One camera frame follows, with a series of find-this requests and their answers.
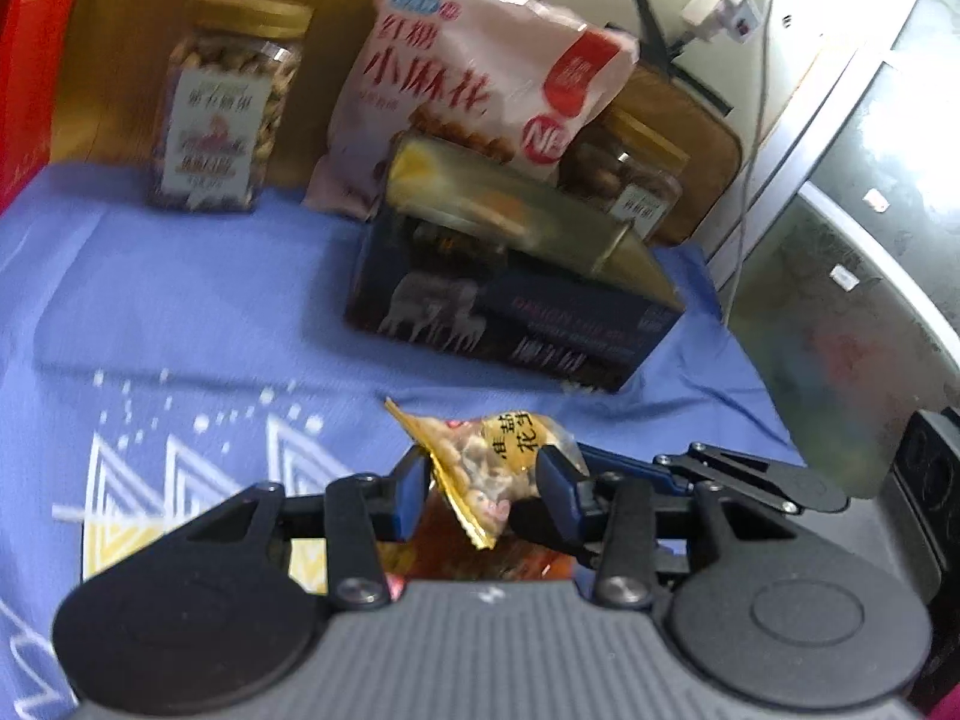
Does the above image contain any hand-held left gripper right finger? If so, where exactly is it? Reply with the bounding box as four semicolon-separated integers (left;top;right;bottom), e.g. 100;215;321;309
536;444;800;607

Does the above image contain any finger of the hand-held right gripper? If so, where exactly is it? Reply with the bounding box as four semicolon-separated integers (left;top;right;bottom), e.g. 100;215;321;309
512;497;602;577
579;441;850;516

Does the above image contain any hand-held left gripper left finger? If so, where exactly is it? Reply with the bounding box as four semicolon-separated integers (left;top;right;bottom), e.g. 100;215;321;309
180;444;437;610

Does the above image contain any yellow peanut snack packet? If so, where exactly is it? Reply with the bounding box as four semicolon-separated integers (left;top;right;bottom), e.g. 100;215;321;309
384;396;593;550

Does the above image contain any dark printed cardboard box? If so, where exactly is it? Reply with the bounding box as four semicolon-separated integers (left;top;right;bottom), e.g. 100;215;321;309
343;133;685;394

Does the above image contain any orange snack packet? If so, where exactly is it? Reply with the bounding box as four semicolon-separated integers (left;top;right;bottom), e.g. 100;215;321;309
373;499;575;586

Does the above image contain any blue printed blanket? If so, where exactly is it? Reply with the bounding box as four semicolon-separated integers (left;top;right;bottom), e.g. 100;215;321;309
0;161;805;720

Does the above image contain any brown cushion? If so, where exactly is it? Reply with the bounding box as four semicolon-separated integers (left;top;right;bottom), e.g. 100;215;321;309
600;60;743;245

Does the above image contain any pecan jar with gold lid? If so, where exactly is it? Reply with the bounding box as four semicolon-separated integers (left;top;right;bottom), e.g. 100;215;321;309
556;106;689;241

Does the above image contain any cashew jar with gold lid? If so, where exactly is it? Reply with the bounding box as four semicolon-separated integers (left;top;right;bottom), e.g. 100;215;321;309
144;0;314;214

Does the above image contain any pink snack bag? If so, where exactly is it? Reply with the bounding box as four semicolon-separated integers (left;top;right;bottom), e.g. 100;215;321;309
301;0;640;220

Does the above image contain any black tape cross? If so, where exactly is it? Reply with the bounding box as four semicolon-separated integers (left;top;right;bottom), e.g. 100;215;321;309
632;0;734;119

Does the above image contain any white plug adapter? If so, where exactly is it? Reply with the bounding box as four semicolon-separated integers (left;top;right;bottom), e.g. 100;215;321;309
679;0;734;44

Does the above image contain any red gift box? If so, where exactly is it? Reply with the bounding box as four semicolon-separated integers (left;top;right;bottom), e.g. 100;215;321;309
0;0;91;212

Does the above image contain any glass door with grey frame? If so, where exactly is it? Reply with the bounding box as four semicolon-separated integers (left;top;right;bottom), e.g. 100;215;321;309
709;0;960;500

